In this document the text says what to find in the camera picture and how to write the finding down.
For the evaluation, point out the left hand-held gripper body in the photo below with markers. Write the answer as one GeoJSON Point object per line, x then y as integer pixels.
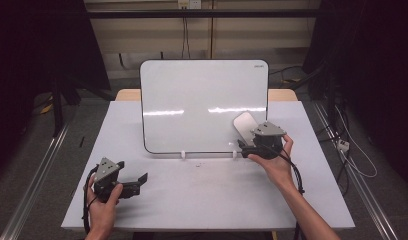
{"type": "Point", "coordinates": [103, 175]}

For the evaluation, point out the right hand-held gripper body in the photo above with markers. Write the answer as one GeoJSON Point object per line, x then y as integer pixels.
{"type": "Point", "coordinates": [268, 140]}

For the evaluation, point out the white whiteboard eraser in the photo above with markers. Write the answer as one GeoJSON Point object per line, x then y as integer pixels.
{"type": "Point", "coordinates": [243, 125]}

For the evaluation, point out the person's right hand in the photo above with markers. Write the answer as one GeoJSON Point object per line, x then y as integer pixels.
{"type": "Point", "coordinates": [278, 168]}

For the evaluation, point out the person's left hand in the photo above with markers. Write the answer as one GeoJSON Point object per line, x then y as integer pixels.
{"type": "Point", "coordinates": [102, 216]}

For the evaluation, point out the white whiteboard stand clip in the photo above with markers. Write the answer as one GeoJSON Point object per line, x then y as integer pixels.
{"type": "Point", "coordinates": [183, 154]}
{"type": "Point", "coordinates": [234, 154]}

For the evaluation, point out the small black floor item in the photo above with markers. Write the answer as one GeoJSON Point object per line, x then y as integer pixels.
{"type": "Point", "coordinates": [81, 141]}

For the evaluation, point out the white power strip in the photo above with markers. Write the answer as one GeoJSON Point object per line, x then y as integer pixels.
{"type": "Point", "coordinates": [343, 145]}

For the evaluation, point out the white whiteboard with black rim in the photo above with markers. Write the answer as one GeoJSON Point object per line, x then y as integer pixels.
{"type": "Point", "coordinates": [192, 100]}

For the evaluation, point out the black metal stand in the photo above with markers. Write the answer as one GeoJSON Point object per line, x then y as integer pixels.
{"type": "Point", "coordinates": [57, 106]}

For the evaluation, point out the brown vertical pipe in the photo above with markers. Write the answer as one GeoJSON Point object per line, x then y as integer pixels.
{"type": "Point", "coordinates": [212, 30]}

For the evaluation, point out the dark curtain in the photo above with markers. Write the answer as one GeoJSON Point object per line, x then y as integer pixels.
{"type": "Point", "coordinates": [32, 50]}
{"type": "Point", "coordinates": [375, 66]}

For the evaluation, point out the black horizontal bar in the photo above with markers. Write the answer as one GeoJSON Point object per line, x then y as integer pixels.
{"type": "Point", "coordinates": [192, 13]}

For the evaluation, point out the aluminium floor rail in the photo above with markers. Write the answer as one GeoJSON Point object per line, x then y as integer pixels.
{"type": "Point", "coordinates": [358, 186]}
{"type": "Point", "coordinates": [35, 186]}

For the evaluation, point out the white wall socket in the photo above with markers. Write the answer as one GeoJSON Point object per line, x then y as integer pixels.
{"type": "Point", "coordinates": [189, 4]}

